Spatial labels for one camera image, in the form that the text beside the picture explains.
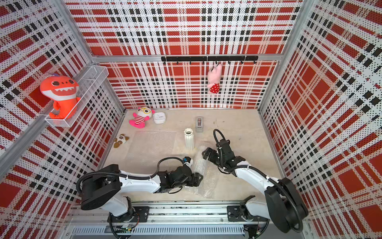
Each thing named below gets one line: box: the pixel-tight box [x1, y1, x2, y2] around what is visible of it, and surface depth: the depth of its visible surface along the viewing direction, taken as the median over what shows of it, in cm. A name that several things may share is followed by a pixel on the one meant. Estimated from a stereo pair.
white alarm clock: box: [153, 111, 167, 125], surface depth 114 cm
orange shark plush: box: [39, 73, 82, 120], surface depth 64 cm
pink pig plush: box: [206, 63, 223, 95], surface depth 97 cm
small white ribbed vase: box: [184, 127, 195, 151], surface depth 89 cm
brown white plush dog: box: [113, 133, 130, 149], surface depth 103 cm
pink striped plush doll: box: [128, 106, 156, 129], surface depth 112 cm
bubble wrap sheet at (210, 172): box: [186, 145, 221, 199], surface depth 84 cm
